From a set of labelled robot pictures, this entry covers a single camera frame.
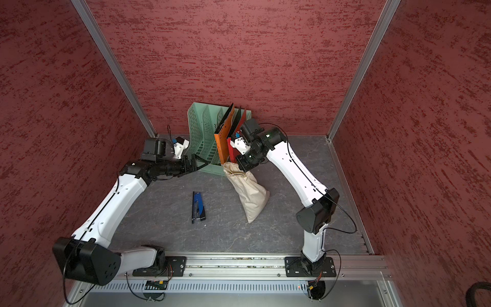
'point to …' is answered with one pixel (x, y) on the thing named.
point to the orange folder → (221, 135)
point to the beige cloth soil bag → (252, 196)
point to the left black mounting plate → (176, 266)
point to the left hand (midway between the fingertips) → (200, 169)
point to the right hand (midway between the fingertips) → (242, 169)
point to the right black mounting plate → (296, 267)
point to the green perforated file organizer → (202, 122)
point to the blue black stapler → (198, 212)
